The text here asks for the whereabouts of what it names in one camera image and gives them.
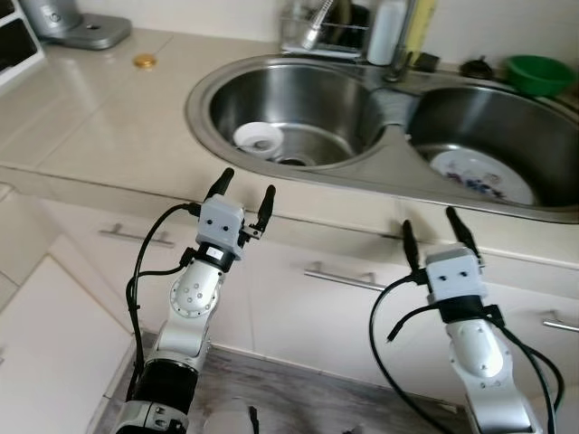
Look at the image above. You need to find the white corner cabinet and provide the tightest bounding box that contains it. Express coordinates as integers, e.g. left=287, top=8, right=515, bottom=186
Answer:
left=0, top=185, right=137, bottom=434

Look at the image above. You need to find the black sink plug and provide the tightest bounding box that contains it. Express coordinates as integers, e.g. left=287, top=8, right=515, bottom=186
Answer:
left=460, top=56, right=494, bottom=80

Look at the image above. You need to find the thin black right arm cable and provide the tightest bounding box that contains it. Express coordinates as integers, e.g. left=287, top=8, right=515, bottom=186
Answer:
left=489, top=307, right=567, bottom=434

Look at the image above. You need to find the small white bowl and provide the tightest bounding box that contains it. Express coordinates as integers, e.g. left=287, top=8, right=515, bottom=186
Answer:
left=233, top=122, right=284, bottom=162

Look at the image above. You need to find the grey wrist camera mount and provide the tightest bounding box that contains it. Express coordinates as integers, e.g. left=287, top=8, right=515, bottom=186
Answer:
left=423, top=246, right=485, bottom=304
left=196, top=196, right=248, bottom=263

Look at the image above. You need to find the short black arm cable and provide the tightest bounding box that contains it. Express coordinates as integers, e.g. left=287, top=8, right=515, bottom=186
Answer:
left=385, top=304, right=446, bottom=344
left=127, top=258, right=191, bottom=313

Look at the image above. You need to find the grey left robot leg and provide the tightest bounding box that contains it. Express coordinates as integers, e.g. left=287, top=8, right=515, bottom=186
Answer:
left=204, top=398, right=263, bottom=434

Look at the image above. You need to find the white floral plate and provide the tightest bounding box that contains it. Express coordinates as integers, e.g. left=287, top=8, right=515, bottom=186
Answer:
left=428, top=149, right=536, bottom=207

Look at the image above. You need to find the chrome flexible faucet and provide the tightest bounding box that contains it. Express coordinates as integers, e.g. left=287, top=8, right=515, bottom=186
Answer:
left=301, top=0, right=415, bottom=84

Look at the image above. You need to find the wire sink caddy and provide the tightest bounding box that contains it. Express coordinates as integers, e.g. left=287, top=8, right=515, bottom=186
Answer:
left=279, top=0, right=372, bottom=60

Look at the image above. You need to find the short black left arm cable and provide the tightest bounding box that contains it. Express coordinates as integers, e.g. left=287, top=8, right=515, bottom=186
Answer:
left=127, top=258, right=191, bottom=313

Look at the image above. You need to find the grey appliance base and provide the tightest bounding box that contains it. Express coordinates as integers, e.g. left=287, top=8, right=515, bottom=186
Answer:
left=18, top=0, right=132, bottom=51

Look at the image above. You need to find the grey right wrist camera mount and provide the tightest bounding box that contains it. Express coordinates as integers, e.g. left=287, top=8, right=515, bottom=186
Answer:
left=423, top=246, right=485, bottom=304

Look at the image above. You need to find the yellow bottle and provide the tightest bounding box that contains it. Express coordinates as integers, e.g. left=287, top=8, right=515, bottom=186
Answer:
left=404, top=0, right=437, bottom=57

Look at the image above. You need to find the white cabinet door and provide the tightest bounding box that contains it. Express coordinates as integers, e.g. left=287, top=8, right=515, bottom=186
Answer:
left=41, top=194, right=254, bottom=354
left=244, top=231, right=453, bottom=399
left=443, top=262, right=579, bottom=408

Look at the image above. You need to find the small black sponge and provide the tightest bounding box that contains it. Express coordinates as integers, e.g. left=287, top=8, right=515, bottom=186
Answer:
left=414, top=52, right=441, bottom=73

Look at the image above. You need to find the white plastic bottle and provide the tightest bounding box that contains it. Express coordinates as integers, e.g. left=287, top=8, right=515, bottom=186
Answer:
left=366, top=0, right=408, bottom=66

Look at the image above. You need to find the short black right arm cable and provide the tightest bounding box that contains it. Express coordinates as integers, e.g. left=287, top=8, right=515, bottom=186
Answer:
left=385, top=304, right=446, bottom=344

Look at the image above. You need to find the stainless steel double sink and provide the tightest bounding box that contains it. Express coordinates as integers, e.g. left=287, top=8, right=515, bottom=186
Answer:
left=185, top=52, right=579, bottom=224

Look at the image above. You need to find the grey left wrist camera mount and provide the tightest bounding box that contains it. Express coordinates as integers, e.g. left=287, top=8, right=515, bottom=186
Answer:
left=196, top=196, right=248, bottom=263

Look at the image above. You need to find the green plastic bowl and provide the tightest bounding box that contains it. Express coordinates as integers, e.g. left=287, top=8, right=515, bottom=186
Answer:
left=504, top=54, right=575, bottom=99

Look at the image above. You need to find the long black left arm cable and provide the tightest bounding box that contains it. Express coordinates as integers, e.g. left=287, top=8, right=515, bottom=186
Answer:
left=125, top=203, right=202, bottom=399

